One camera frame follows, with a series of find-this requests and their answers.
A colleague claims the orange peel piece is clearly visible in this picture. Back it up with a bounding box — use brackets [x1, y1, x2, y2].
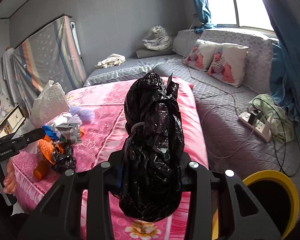
[38, 135, 64, 165]

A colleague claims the black plastic trash bag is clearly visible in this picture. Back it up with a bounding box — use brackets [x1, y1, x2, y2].
[117, 73, 185, 222]

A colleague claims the white paper tissue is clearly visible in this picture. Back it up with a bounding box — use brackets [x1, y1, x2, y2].
[30, 80, 70, 128]

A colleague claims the yellow rimmed trash bin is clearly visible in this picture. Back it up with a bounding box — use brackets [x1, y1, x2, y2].
[212, 170, 299, 239]

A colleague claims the person's left hand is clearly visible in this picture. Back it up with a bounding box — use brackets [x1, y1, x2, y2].
[3, 159, 17, 194]

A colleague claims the white small drawer cabinet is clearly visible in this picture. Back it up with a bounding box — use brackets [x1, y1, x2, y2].
[0, 105, 26, 137]

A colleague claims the orange plastic cup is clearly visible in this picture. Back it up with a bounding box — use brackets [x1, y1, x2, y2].
[33, 160, 51, 181]

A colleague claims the small black plastic bag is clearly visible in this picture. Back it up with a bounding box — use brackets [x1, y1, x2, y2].
[51, 145, 77, 174]

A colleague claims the crumpled grey snack wrapper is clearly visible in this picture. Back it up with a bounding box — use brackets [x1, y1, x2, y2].
[56, 123, 81, 144]

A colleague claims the white power strip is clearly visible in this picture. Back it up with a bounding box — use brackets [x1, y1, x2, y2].
[238, 112, 272, 142]

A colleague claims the purple foam fruit net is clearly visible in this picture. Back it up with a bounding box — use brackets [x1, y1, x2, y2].
[69, 105, 95, 124]

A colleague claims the pink floral tablecloth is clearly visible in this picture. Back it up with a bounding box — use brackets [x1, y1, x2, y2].
[12, 77, 209, 239]

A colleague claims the green crumpled cloth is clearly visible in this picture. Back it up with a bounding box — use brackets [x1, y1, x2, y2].
[249, 94, 295, 143]

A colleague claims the grey quilted sofa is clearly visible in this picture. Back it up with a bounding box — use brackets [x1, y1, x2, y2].
[85, 29, 300, 201]

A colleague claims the right baby print pillow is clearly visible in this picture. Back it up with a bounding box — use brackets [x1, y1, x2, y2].
[207, 43, 249, 88]

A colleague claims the baby print pillow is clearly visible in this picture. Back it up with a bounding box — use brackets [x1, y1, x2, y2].
[184, 39, 218, 71]
[207, 43, 249, 88]

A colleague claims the left baby print pillow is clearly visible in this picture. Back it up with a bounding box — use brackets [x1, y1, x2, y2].
[184, 39, 218, 71]

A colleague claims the cream crumpled cloth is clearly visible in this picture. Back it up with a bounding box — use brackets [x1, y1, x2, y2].
[95, 54, 126, 69]

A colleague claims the grey bolster cushion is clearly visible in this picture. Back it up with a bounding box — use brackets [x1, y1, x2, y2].
[136, 49, 175, 59]

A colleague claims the white tiger plush toy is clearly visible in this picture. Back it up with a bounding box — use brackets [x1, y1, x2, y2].
[141, 25, 174, 51]

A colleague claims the blue curtain left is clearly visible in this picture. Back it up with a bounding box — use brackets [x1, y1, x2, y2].
[193, 0, 215, 34]

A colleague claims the blue curtain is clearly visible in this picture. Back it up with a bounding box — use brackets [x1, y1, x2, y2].
[262, 0, 300, 121]
[193, 0, 215, 34]

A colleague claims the window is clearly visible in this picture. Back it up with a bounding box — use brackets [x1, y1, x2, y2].
[207, 0, 273, 31]

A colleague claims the blue curtain right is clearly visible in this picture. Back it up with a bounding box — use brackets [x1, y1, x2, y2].
[262, 0, 300, 121]

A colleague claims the black cable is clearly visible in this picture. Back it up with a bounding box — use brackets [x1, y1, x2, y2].
[251, 97, 300, 178]

